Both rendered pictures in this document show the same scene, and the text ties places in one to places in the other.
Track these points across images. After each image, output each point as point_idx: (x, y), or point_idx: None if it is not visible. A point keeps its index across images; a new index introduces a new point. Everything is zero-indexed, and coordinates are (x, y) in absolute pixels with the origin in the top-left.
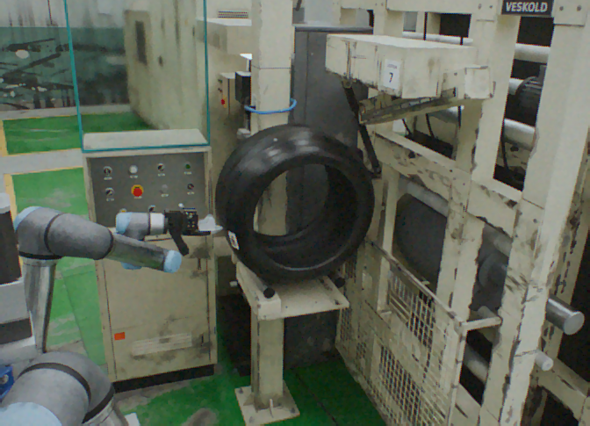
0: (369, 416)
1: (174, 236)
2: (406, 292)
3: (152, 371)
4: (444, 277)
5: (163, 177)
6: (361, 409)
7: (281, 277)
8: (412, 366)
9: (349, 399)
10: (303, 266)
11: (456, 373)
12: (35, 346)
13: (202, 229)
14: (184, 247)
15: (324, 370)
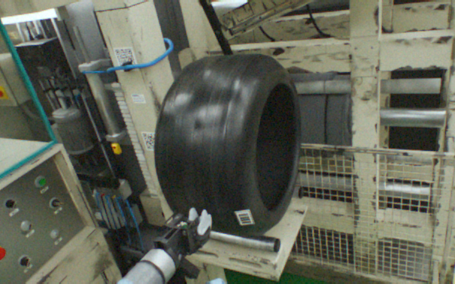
0: (295, 282)
1: (183, 264)
2: None
3: None
4: (362, 137)
5: (19, 213)
6: (286, 282)
7: (277, 222)
8: (335, 222)
9: (270, 282)
10: (282, 198)
11: None
12: None
13: (201, 231)
14: (195, 267)
15: (229, 278)
